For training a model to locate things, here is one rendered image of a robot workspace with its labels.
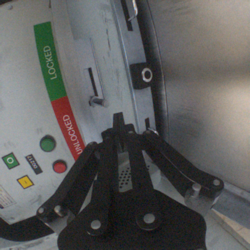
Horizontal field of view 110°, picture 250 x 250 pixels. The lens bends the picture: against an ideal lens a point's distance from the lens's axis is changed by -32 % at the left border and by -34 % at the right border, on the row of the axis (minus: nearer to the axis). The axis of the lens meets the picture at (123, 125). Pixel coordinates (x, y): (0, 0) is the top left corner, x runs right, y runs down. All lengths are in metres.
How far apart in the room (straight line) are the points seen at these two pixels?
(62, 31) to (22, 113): 0.16
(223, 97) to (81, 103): 0.26
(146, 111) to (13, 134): 0.31
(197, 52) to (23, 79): 0.33
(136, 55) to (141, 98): 0.11
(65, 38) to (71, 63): 0.04
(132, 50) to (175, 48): 0.10
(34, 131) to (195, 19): 0.37
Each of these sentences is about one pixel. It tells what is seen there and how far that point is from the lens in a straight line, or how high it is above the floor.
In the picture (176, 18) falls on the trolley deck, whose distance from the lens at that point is 0.31.
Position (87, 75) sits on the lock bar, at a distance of 0.28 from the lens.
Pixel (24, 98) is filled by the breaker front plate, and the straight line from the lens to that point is 0.26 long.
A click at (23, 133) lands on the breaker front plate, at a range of 0.28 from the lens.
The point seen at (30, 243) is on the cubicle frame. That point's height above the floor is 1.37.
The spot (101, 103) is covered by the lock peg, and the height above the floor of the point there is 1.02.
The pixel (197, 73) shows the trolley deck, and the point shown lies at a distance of 0.28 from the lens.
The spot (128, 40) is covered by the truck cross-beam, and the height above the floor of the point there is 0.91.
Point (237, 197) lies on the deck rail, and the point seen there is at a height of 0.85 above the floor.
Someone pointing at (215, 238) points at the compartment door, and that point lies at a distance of 0.52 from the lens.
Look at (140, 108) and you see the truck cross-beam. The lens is 0.33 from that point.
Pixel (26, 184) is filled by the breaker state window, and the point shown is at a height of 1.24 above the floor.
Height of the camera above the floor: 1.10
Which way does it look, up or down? 25 degrees down
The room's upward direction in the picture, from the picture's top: 115 degrees counter-clockwise
